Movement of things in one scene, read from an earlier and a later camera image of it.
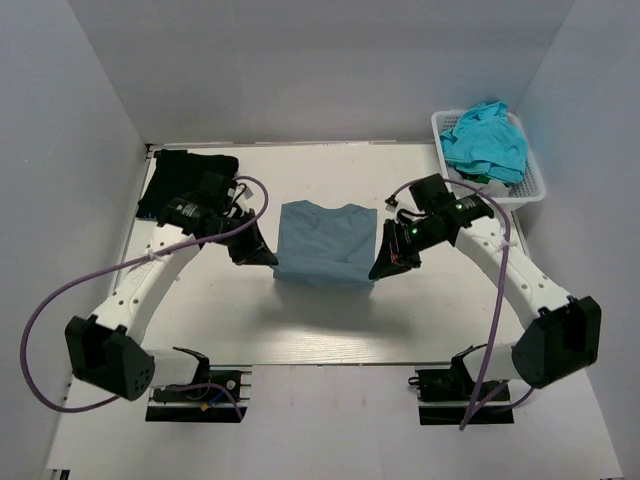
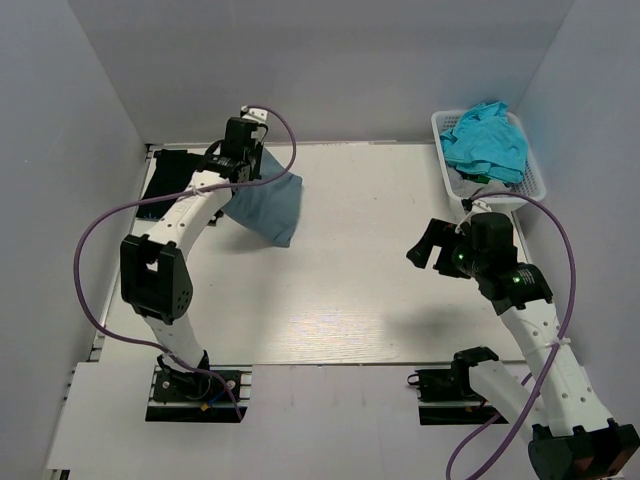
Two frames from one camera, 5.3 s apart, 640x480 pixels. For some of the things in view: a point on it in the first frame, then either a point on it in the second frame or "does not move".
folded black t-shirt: x=175 y=173 does not move
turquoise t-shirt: x=485 y=140 does not move
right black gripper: x=393 y=257 -> x=442 y=234
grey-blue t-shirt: x=325 y=246 -> x=271 y=210
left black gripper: x=255 y=250 -> x=254 y=174
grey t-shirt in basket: x=493 y=188 does not move
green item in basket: x=476 y=177 does not move
